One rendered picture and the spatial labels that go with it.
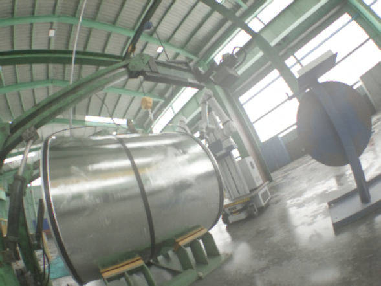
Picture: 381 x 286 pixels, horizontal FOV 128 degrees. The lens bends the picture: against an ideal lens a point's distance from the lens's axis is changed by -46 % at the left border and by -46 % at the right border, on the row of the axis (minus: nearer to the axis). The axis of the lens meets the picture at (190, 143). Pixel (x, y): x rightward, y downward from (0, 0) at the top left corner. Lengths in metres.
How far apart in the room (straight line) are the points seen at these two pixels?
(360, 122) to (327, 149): 0.35
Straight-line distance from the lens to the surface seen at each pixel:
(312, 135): 1.40
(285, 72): 4.48
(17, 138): 1.32
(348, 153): 1.35
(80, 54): 4.13
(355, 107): 1.49
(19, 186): 1.20
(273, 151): 11.17
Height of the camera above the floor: 0.62
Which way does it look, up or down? 17 degrees up
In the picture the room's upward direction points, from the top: 22 degrees counter-clockwise
